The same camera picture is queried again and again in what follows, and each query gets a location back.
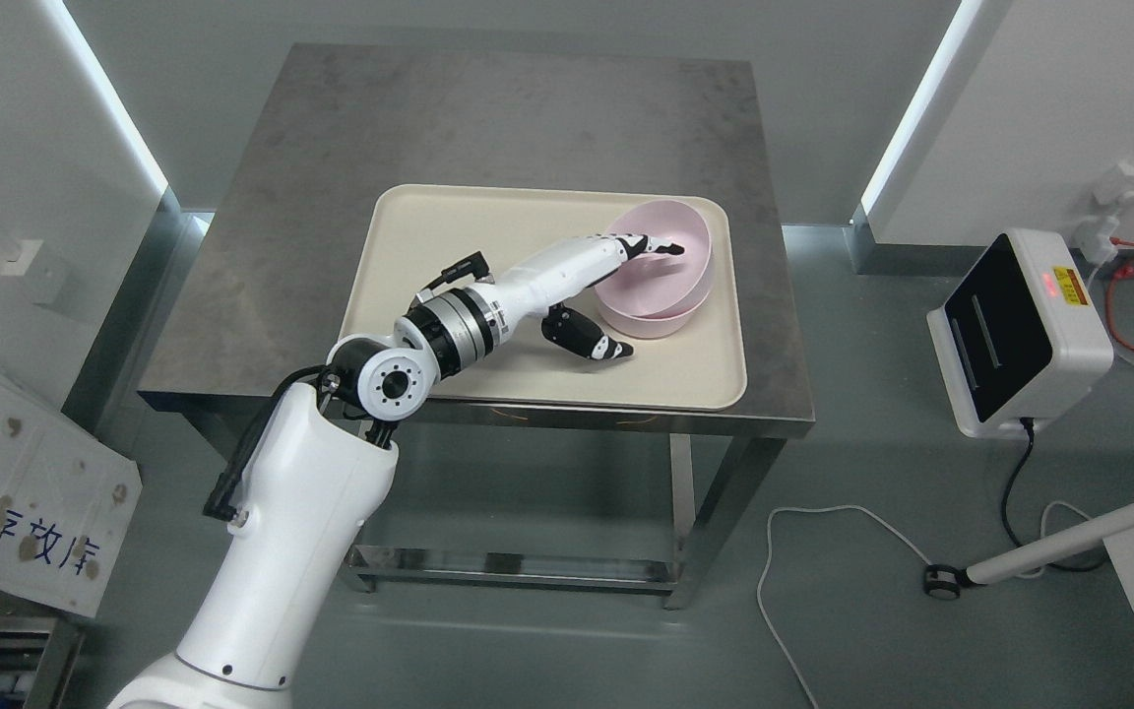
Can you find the white wall socket plug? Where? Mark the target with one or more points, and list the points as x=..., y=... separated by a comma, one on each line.
x=1112, y=194

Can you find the white sign board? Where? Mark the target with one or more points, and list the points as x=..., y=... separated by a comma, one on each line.
x=66, y=503

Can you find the pink bowl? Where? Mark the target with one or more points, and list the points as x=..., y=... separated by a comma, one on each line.
x=678, y=223
x=651, y=320

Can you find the white black box device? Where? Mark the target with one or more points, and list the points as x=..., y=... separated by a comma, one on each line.
x=1019, y=338

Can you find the metal shelf rack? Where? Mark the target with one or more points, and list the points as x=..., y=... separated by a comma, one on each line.
x=39, y=650

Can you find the white robotic hand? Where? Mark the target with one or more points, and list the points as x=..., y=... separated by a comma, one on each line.
x=531, y=288

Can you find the beige plastic tray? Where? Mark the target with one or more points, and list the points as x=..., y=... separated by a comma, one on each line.
x=419, y=230

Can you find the white stand leg with caster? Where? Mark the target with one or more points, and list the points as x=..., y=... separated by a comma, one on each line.
x=945, y=582

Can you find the white wall switch box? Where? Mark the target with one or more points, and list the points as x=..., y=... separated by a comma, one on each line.
x=39, y=273

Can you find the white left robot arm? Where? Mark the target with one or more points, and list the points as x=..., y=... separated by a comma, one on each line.
x=320, y=458

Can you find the stainless steel table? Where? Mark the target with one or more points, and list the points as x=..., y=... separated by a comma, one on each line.
x=343, y=123

